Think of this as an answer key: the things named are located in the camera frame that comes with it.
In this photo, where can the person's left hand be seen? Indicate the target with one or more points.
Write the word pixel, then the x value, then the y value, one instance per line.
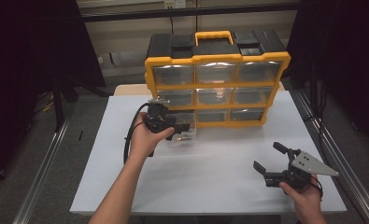
pixel 143 141

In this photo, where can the yellow and black organizer cabinet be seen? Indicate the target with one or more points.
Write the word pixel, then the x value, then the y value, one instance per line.
pixel 216 58

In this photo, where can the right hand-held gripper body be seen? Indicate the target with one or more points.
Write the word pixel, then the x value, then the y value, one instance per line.
pixel 299 174

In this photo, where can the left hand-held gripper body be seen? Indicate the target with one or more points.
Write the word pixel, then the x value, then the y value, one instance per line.
pixel 158 119

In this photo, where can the black curtain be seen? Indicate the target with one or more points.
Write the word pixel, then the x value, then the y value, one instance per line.
pixel 26 56
pixel 344 62

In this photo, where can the clear plastic drawer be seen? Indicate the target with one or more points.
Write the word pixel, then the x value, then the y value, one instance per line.
pixel 190 119

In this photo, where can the black metal stand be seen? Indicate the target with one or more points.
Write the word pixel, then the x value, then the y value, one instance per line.
pixel 58 105

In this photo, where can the beige wooden board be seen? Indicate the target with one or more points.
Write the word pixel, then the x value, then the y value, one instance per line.
pixel 129 89

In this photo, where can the metal floor rail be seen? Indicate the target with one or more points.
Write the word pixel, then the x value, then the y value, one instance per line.
pixel 39 177
pixel 337 155

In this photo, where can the white wall socket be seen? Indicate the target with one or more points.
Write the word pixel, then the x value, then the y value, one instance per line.
pixel 174 3

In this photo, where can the grid of clear drawers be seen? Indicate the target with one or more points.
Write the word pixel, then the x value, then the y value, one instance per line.
pixel 215 73

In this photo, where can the black horizontal bar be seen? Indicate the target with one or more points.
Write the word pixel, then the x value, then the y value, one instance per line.
pixel 188 12

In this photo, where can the person's right hand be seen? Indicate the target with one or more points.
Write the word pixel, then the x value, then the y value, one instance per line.
pixel 306 199

